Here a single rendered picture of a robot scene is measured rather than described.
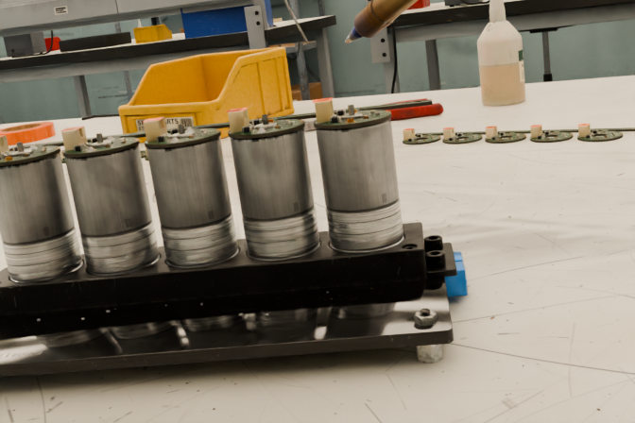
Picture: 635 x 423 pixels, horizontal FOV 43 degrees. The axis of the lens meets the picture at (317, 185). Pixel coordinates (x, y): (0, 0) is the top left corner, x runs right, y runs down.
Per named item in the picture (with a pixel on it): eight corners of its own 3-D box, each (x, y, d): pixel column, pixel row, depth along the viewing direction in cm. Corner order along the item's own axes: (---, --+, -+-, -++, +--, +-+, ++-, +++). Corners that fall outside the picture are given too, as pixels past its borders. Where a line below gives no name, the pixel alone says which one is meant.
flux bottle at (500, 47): (535, 98, 63) (526, -33, 61) (508, 106, 61) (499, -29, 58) (499, 97, 65) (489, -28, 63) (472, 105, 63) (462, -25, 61)
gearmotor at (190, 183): (234, 289, 26) (210, 136, 25) (162, 296, 26) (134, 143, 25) (248, 263, 29) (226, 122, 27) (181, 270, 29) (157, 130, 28)
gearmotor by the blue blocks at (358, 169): (406, 275, 25) (389, 115, 24) (330, 281, 26) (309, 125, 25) (405, 249, 28) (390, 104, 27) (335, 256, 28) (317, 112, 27)
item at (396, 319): (442, 274, 29) (439, 243, 28) (456, 367, 22) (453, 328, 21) (18, 310, 30) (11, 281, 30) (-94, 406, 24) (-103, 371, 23)
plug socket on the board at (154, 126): (169, 140, 26) (165, 119, 26) (144, 143, 26) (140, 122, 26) (176, 135, 27) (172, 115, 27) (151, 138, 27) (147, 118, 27)
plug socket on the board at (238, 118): (253, 130, 26) (250, 109, 25) (228, 133, 26) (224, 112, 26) (258, 126, 26) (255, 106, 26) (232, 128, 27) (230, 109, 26)
